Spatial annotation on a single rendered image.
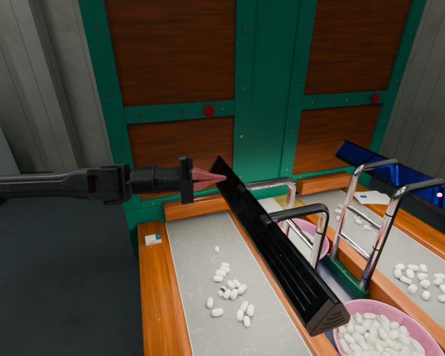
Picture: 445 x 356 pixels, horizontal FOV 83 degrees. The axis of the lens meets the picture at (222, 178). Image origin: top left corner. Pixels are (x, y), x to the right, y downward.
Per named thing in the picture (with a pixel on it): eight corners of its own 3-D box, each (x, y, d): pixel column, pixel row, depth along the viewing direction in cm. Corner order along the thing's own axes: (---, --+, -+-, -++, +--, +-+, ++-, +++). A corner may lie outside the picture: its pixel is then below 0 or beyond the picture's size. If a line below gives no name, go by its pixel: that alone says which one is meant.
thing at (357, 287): (361, 302, 87) (405, 191, 66) (323, 260, 104) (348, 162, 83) (402, 287, 92) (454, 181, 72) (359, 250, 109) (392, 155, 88)
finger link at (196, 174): (225, 195, 60) (186, 197, 60) (224, 165, 59) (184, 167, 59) (228, 202, 54) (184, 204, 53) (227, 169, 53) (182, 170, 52)
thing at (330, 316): (310, 339, 41) (318, 311, 37) (208, 174, 93) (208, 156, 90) (349, 324, 43) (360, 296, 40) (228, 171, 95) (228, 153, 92)
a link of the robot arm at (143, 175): (126, 197, 53) (123, 170, 52) (135, 191, 59) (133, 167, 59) (159, 196, 53) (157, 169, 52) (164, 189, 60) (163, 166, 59)
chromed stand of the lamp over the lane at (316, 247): (256, 340, 76) (268, 221, 55) (232, 287, 93) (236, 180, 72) (309, 321, 81) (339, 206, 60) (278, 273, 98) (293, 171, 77)
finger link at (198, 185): (225, 185, 60) (186, 187, 59) (224, 155, 59) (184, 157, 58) (227, 191, 53) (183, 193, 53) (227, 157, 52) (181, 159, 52)
